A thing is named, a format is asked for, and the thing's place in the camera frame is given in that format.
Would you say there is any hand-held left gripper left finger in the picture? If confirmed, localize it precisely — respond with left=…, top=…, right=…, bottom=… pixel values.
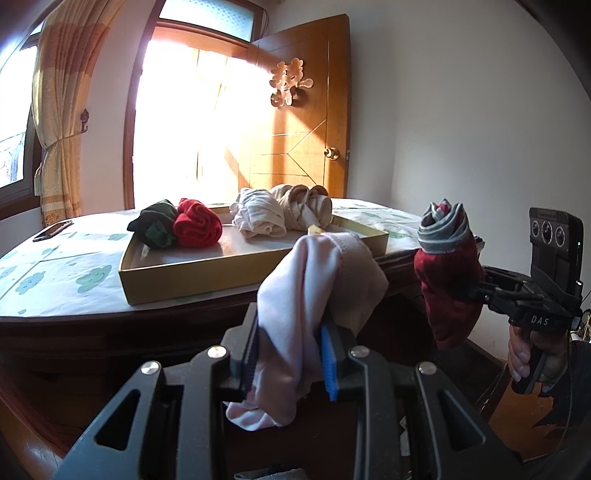
left=51, top=302, right=259, bottom=480

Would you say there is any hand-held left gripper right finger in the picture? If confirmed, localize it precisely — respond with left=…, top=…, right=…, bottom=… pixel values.
left=321, top=320, right=525, bottom=480

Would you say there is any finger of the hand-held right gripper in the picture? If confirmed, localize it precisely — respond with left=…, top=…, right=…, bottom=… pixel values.
left=468, top=284, right=520, bottom=315
left=480, top=265, right=532, bottom=289

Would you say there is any maroon underwear grey waistband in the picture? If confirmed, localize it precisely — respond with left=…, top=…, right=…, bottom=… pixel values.
left=413, top=199, right=485, bottom=350

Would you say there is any pink underwear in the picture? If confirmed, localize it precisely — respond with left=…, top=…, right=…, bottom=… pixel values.
left=225, top=232, right=389, bottom=432

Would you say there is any shallow cardboard box tray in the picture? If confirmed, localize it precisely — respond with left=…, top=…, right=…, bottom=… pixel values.
left=119, top=203, right=389, bottom=306

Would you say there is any small red underwear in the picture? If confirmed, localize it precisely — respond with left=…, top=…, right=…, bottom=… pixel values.
left=172, top=198, right=223, bottom=247

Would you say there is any cream white underwear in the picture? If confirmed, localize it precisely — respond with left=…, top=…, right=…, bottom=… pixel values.
left=230, top=187, right=296, bottom=239

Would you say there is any taupe brown underwear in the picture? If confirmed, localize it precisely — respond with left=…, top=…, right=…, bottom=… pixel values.
left=270, top=183, right=333, bottom=232

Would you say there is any green and black underwear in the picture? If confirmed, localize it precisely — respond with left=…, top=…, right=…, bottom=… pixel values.
left=127, top=199, right=181, bottom=248

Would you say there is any person's right forearm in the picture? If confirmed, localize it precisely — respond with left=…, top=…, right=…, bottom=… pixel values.
left=540, top=337, right=591, bottom=462

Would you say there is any person's right hand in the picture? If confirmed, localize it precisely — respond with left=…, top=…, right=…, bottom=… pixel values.
left=507, top=323, right=571, bottom=385

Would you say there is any dark wooden table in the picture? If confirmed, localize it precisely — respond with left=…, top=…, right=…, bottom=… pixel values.
left=0, top=249, right=509, bottom=462

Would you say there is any cloud print tablecloth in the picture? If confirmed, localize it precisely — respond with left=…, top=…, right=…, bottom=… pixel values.
left=0, top=198, right=430, bottom=319

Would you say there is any wooden door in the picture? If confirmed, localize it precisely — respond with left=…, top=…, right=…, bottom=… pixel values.
left=249, top=14, right=349, bottom=200

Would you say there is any black smartphone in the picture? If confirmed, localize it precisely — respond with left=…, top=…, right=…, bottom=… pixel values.
left=32, top=220, right=75, bottom=243

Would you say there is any paper-cut door decoration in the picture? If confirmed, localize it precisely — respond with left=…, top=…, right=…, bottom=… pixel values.
left=269, top=58, right=315, bottom=108

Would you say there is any yellow checked curtain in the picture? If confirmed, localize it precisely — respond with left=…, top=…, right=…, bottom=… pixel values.
left=31, top=0, right=112, bottom=228

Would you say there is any dark framed window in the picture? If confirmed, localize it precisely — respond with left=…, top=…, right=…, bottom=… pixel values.
left=0, top=32, right=42, bottom=204

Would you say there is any frosted transom window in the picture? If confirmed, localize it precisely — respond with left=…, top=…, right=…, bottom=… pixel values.
left=158, top=0, right=259, bottom=43

